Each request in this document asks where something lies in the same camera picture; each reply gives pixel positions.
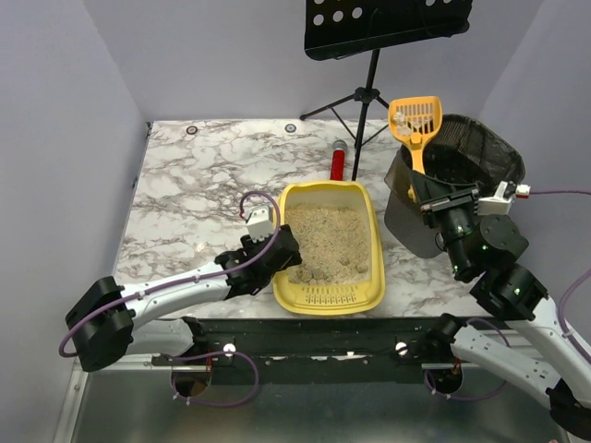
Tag orange litter scoop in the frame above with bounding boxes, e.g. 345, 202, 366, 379
388, 96, 442, 174

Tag yellow and grey litter box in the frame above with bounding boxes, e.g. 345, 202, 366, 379
272, 180, 386, 317

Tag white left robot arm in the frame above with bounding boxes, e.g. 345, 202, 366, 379
59, 224, 302, 373

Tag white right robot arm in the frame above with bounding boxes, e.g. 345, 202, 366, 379
409, 172, 590, 440

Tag cat litter granules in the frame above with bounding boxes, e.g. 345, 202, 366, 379
285, 204, 370, 285

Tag grey mesh waste bin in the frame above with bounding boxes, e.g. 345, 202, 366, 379
384, 114, 525, 258

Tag black music stand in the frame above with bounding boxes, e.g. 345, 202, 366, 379
299, 0, 473, 179

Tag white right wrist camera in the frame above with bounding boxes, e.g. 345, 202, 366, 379
477, 181, 531, 217

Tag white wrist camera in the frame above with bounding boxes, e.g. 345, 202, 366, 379
246, 205, 274, 243
477, 181, 531, 217

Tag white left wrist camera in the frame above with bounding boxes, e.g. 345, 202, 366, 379
246, 205, 274, 243

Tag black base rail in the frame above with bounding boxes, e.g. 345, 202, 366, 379
151, 313, 481, 387

